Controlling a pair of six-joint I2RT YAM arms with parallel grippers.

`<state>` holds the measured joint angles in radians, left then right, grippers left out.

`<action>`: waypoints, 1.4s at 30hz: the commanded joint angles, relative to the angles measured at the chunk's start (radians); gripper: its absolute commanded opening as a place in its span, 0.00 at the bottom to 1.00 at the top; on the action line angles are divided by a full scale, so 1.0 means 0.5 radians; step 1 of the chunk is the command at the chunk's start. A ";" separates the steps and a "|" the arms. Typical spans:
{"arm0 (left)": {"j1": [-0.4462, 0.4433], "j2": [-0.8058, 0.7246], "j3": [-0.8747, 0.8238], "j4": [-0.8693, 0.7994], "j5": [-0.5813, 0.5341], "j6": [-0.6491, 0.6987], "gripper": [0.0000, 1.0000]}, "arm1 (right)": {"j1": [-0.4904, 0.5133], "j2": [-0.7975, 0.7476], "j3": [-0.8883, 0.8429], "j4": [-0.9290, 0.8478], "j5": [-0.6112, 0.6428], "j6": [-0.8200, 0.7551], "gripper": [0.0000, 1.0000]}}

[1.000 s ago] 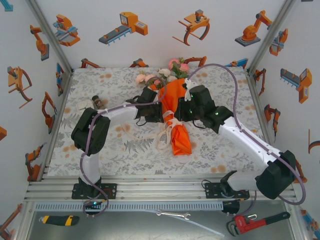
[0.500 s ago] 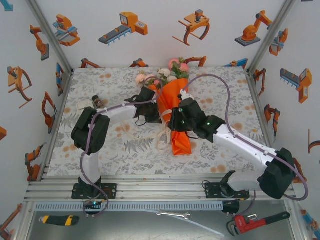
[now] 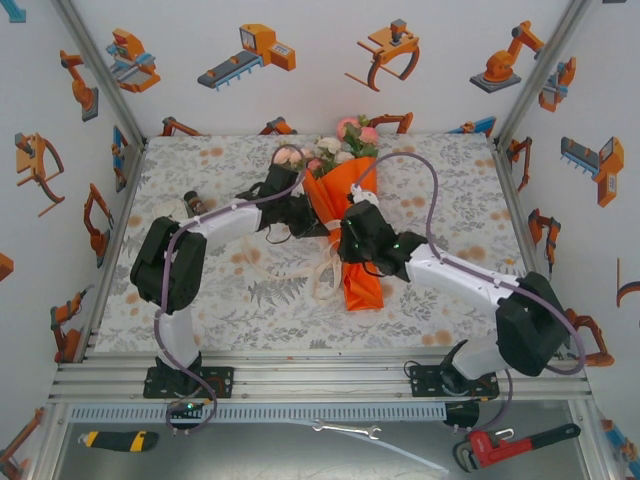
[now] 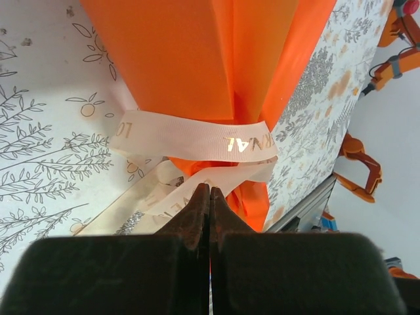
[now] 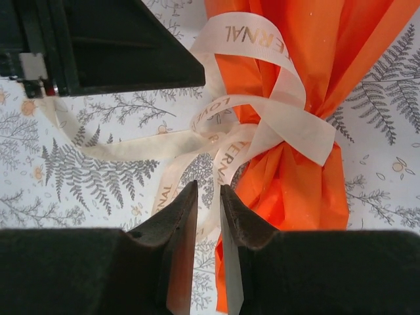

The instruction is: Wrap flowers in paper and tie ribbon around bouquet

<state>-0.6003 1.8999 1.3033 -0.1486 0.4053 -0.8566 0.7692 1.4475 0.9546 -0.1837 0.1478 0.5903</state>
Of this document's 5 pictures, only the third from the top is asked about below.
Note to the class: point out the cream ribbon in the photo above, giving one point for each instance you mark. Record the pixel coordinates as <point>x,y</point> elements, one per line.
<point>332,226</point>

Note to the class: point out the orange wrapping paper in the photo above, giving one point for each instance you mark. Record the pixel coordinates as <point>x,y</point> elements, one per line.
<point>362,295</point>

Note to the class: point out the fake flower bouquet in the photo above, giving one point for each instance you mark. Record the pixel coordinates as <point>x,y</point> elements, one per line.
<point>327,145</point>

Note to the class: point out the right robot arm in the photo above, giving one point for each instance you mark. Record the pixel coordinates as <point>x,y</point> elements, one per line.
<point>460,275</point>

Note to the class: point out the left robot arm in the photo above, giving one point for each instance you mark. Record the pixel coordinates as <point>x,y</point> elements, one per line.
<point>225,222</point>

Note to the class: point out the brown spice jar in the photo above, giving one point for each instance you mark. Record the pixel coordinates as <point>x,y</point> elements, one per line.
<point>196,204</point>

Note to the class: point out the floral patterned tablecloth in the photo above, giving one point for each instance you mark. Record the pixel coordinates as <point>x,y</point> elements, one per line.
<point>240,325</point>

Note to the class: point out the aluminium extrusion base rails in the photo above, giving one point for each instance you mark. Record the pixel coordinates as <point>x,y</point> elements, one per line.
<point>325,380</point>

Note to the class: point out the silver open-end wrench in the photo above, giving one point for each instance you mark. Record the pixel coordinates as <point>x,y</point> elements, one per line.
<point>345,428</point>

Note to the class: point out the small black box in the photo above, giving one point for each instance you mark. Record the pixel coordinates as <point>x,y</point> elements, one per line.
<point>462,415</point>

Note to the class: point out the small circuit board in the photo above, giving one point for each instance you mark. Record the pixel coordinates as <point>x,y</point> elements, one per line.
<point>187,407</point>

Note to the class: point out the grey metal shelf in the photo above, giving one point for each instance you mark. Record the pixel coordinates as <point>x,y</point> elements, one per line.
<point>250,460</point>

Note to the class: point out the red pipe wrench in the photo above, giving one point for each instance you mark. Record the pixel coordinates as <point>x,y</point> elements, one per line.
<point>520,444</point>

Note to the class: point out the yellow black utility knife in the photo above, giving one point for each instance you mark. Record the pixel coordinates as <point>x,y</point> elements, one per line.
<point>120,441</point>

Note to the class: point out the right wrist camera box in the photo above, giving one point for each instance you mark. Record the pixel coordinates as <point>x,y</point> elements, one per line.
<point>365,195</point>

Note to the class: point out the aluminium table edge rail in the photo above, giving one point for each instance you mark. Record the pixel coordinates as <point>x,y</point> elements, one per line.
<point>502,167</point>
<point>136,170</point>

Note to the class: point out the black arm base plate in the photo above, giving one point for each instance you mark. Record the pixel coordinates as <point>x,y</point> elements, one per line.
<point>223,382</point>
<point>424,382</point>

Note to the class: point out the aluminium frame post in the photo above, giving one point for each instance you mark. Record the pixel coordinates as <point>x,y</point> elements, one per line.
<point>96,62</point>
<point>545,62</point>

